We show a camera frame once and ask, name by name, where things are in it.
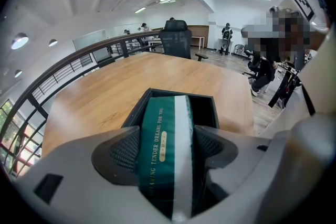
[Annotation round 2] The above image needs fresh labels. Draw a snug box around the black mesh office chair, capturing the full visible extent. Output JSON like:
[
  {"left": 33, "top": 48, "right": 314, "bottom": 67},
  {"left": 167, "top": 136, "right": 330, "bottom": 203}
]
[{"left": 159, "top": 19, "right": 209, "bottom": 62}]

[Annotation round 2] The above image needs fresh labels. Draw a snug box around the large glass window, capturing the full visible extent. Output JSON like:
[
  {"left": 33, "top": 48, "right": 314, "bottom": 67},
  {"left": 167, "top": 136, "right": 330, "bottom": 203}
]
[{"left": 0, "top": 98, "right": 44, "bottom": 179}]

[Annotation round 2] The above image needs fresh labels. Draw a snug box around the dark metal railing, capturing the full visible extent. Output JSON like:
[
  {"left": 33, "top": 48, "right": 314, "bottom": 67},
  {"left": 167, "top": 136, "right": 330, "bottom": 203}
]
[{"left": 0, "top": 31, "right": 165, "bottom": 176}]

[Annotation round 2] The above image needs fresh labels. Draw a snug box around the black box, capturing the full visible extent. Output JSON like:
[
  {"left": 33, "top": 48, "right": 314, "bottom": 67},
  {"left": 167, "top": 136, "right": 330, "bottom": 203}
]
[{"left": 121, "top": 88, "right": 220, "bottom": 131}]

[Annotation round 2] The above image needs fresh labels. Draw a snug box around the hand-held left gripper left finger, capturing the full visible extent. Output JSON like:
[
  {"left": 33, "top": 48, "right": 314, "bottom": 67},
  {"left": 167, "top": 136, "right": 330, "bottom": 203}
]
[{"left": 15, "top": 125, "right": 171, "bottom": 224}]

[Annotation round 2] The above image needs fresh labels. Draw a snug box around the green and white box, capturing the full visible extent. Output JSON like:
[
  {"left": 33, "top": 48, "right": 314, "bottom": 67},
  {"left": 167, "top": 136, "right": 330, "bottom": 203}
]
[{"left": 136, "top": 95, "right": 195, "bottom": 221}]

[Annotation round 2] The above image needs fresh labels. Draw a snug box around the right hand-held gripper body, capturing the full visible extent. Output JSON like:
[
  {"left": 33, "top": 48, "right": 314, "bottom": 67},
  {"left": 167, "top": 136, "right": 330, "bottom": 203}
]
[{"left": 267, "top": 0, "right": 316, "bottom": 35}]

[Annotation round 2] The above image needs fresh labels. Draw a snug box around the white table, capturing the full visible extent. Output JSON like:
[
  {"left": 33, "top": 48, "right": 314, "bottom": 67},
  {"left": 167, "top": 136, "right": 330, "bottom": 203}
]
[{"left": 191, "top": 35, "right": 206, "bottom": 50}]

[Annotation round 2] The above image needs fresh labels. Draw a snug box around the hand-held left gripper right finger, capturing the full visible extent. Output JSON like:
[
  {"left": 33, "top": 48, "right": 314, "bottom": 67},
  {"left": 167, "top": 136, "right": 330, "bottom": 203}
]
[{"left": 193, "top": 125, "right": 272, "bottom": 217}]

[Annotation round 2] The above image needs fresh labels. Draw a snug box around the black metal stand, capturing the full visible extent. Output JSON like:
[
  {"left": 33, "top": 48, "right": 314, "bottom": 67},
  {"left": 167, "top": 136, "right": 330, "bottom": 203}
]
[{"left": 267, "top": 68, "right": 301, "bottom": 109}]

